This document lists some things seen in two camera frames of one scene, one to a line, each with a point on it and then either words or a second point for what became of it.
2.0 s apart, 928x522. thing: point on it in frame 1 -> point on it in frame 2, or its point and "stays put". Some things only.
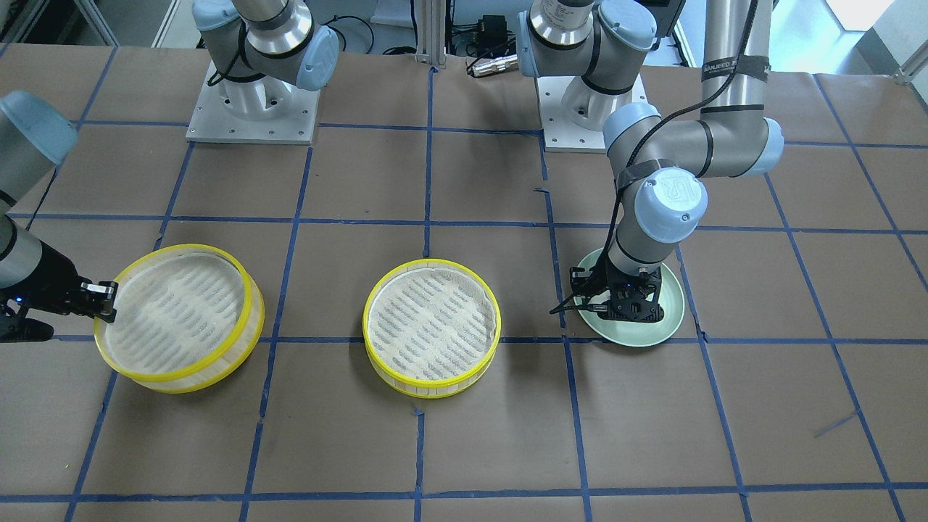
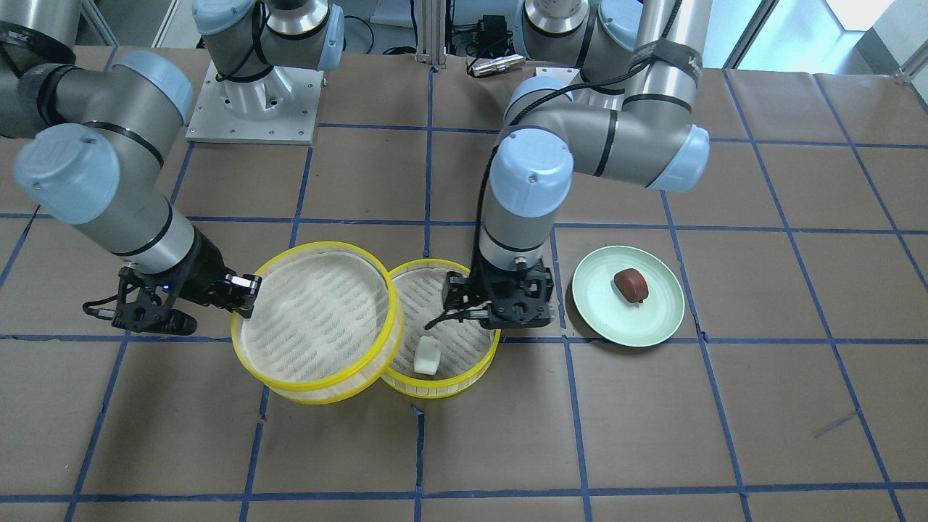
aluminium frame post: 431,32 stays put
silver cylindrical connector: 507,64 stays put
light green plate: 628,333 stays put
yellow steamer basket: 431,328 stays put
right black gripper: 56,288 -> 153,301
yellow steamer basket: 188,319 -> 326,323
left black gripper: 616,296 -> 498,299
